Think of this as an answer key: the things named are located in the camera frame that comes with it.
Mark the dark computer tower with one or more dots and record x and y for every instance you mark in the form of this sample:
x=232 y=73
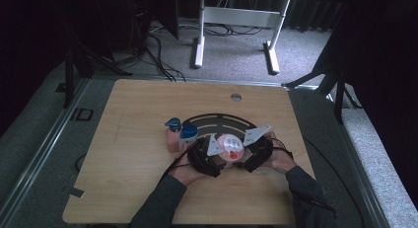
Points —
x=141 y=17

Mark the white desk frame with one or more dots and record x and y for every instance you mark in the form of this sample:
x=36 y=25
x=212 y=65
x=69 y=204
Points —
x=240 y=15

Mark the grey table grommet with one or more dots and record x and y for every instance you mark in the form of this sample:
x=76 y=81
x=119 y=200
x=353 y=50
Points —
x=236 y=97

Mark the dark tray with dashed lines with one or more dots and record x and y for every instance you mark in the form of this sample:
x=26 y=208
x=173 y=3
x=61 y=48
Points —
x=226 y=122

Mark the white bottle with blue cap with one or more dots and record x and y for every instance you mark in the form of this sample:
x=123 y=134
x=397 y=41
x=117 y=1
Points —
x=189 y=134

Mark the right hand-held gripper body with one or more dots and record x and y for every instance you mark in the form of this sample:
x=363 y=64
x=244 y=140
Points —
x=261 y=152

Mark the pink bottle with teal cap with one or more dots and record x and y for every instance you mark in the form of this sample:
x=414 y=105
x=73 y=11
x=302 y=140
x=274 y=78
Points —
x=172 y=136

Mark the pink yogurt cup white lid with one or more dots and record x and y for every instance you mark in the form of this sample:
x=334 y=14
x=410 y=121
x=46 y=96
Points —
x=231 y=145

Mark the black tripod stand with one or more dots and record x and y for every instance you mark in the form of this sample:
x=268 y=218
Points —
x=69 y=76

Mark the black tape rectangle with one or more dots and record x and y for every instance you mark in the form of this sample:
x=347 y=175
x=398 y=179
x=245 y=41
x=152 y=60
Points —
x=78 y=114

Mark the grey tape strip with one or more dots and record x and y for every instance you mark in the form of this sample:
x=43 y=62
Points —
x=74 y=191

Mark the person's left hand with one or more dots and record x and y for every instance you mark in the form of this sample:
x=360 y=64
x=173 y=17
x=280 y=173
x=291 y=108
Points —
x=187 y=173

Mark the person's right hand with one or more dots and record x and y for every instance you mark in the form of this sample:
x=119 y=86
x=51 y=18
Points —
x=281 y=157

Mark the black metal stand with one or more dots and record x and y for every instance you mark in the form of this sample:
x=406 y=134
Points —
x=338 y=96

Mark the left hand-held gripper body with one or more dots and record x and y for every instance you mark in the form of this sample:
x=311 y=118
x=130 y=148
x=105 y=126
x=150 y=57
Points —
x=200 y=155

